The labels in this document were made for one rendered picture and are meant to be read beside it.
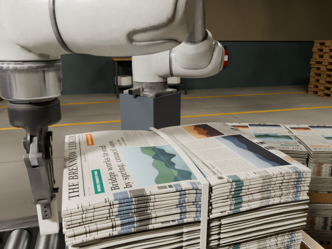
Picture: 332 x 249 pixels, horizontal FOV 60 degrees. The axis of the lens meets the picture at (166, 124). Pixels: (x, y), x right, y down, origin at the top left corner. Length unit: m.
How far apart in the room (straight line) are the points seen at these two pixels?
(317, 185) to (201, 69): 0.65
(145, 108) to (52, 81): 0.80
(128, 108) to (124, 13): 0.96
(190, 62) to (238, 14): 7.44
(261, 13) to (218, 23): 1.31
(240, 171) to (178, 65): 0.81
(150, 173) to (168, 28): 0.21
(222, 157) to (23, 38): 0.34
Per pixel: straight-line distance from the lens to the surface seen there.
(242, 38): 8.63
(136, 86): 1.26
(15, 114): 0.47
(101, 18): 0.37
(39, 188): 0.49
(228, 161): 0.49
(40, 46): 0.42
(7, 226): 0.81
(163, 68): 1.22
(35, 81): 0.44
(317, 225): 1.38
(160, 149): 0.53
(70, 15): 0.39
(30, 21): 0.42
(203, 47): 1.15
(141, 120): 1.25
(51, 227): 0.56
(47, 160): 0.49
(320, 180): 1.29
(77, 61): 7.51
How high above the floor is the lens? 1.21
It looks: 16 degrees down
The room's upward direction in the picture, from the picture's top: straight up
